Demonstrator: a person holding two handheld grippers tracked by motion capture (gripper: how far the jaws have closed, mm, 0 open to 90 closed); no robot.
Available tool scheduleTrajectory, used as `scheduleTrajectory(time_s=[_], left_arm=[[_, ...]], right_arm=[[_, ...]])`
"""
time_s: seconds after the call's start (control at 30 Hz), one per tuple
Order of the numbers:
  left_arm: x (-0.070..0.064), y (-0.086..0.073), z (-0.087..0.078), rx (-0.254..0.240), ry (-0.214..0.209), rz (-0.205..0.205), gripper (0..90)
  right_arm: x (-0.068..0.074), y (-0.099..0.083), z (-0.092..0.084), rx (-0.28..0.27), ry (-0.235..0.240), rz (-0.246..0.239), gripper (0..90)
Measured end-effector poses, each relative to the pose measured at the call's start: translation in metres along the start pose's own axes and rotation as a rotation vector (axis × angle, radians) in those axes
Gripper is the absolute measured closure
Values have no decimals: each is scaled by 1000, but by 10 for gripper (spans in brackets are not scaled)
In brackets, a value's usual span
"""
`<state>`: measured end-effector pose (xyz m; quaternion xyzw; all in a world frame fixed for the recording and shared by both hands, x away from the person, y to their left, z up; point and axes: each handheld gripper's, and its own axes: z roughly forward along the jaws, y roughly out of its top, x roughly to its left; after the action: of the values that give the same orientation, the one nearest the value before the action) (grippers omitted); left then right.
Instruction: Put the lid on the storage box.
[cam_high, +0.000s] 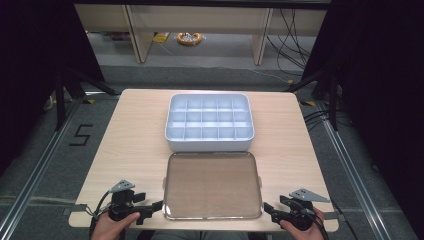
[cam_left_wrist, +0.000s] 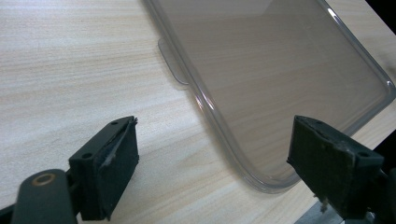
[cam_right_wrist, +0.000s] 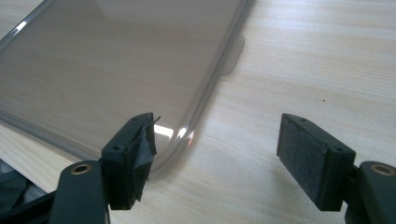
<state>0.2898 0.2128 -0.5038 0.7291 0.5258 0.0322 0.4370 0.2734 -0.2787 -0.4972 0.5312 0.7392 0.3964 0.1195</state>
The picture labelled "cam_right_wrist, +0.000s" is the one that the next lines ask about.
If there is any clear plastic lid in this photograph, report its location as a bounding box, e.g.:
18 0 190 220
0 0 257 181

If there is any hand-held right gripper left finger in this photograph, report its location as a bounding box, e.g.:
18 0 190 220
101 112 162 211

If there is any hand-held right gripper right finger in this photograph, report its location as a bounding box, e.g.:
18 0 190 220
276 113 357 213

